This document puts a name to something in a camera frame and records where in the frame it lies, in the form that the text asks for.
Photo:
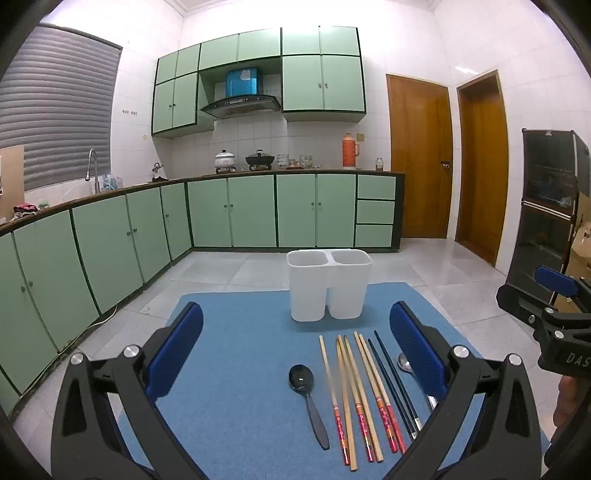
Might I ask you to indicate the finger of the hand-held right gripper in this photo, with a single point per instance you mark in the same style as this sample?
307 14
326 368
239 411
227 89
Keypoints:
556 280
517 300

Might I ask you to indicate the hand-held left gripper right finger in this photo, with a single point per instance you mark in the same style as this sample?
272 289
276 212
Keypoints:
415 350

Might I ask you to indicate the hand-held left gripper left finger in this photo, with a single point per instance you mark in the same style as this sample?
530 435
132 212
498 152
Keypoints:
178 350

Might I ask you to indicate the metal spoon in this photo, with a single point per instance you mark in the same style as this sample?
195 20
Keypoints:
405 364

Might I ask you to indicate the wooden chopstick red end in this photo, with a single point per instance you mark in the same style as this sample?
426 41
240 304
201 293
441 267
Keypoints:
386 424
365 434
328 383
395 427

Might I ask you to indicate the black plastic spoon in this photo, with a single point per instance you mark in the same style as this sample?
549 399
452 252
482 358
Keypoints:
301 379

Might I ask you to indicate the white two-compartment utensil holder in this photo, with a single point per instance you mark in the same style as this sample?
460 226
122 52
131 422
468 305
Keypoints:
307 290

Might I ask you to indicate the person's right hand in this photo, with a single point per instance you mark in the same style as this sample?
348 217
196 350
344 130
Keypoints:
565 401

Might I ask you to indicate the cardboard box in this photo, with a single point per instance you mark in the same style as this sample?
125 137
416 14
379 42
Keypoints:
582 249

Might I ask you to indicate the black glass-front cabinet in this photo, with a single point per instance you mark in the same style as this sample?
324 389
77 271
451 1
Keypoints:
545 184

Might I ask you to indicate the blue table mat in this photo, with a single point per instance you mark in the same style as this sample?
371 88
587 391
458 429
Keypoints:
258 415

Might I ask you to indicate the plain wooden door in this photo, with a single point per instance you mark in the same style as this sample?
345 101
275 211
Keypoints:
482 175

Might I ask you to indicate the green base cabinets with counter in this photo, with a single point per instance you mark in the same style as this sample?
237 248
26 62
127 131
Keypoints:
254 212

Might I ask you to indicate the clear plastic bottles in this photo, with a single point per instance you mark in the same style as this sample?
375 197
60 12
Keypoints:
113 183

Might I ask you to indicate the metal kettle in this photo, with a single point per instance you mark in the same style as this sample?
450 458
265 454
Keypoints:
158 172

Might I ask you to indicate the metal kitchen faucet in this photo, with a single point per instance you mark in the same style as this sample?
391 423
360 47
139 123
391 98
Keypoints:
96 177

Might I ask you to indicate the white lidded pot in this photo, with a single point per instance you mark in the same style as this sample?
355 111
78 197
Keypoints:
225 160

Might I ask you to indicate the red cloth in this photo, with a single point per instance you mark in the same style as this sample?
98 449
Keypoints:
25 210

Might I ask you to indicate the black wok with lid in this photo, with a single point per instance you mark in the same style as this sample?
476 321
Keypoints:
259 159

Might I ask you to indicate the red thermos flask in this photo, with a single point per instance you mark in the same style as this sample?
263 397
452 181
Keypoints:
349 152

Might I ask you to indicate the stack of bowls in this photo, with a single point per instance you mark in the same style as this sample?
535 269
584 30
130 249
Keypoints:
282 161

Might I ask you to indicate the brown board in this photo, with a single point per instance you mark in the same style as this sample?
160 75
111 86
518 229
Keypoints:
11 184

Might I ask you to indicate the range hood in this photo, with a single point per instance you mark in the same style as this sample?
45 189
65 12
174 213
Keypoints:
240 106

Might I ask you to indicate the grey window blind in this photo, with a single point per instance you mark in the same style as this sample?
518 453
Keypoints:
60 115

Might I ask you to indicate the green wall cabinets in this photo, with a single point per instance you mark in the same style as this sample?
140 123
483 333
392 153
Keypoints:
323 83

